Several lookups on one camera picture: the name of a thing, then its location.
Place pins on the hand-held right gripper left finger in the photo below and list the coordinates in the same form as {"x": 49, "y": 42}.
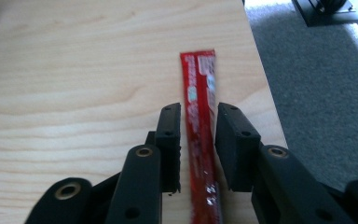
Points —
{"x": 167, "y": 149}

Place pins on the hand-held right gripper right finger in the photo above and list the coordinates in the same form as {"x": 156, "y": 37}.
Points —
{"x": 239, "y": 149}

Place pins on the red stick packet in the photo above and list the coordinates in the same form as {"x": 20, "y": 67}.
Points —
{"x": 200, "y": 130}

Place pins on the black stand base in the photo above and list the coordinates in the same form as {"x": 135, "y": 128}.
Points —
{"x": 332, "y": 14}

